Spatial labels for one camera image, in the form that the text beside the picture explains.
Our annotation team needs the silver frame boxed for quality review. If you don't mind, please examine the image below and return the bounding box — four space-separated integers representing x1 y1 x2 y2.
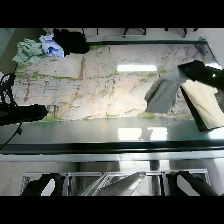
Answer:
0 150 224 197

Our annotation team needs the cream garment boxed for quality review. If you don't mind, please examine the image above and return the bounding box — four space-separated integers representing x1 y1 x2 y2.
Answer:
181 79 224 130

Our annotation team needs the light blue garment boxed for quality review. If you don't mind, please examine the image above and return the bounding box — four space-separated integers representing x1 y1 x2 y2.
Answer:
38 33 65 60

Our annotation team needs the black cable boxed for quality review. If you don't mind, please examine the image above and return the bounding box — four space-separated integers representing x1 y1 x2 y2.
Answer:
0 63 24 151

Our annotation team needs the green garment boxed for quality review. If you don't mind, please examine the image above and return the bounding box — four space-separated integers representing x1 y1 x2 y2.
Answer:
12 37 45 66

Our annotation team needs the grey garment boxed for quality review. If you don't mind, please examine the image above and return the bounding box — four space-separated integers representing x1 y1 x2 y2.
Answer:
144 69 188 114

